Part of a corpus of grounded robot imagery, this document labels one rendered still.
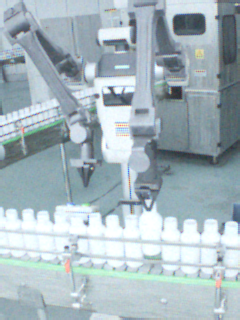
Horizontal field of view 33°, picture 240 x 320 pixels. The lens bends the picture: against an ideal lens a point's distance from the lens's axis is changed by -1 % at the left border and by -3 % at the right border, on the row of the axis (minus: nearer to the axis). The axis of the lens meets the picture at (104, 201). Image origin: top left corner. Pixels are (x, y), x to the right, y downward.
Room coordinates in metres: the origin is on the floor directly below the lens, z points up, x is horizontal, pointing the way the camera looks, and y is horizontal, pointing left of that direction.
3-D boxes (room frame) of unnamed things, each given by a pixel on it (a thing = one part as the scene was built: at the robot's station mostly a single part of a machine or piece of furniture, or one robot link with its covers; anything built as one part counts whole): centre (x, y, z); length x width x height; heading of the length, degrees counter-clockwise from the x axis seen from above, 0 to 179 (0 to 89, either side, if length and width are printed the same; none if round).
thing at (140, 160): (1.05, -0.12, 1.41); 0.12 x 0.09 x 0.12; 160
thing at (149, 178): (1.09, -0.13, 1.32); 0.10 x 0.07 x 0.07; 159
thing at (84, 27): (8.22, 0.11, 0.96); 0.82 x 0.50 x 1.91; 141
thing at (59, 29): (7.52, 0.68, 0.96); 0.82 x 0.50 x 1.91; 141
